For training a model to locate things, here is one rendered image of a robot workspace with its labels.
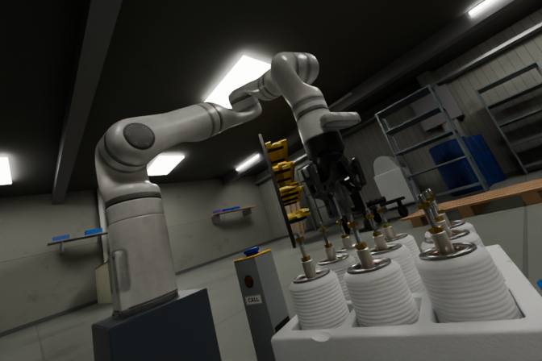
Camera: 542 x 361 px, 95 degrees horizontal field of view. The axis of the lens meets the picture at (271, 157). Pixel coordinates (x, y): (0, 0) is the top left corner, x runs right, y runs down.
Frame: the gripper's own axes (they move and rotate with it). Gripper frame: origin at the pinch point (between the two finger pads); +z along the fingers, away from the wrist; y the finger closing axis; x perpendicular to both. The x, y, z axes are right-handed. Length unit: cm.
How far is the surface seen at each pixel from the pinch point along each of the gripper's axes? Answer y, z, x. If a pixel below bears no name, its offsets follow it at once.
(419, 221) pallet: -201, 31, -109
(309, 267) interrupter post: 5.4, 8.4, -9.9
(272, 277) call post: 5.6, 10.0, -25.5
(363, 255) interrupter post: 1.2, 8.0, 0.5
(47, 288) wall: 173, -29, -732
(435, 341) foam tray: 4.3, 18.2, 9.5
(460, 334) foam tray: 3.0, 17.5, 12.2
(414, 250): -21.0, 13.3, -5.0
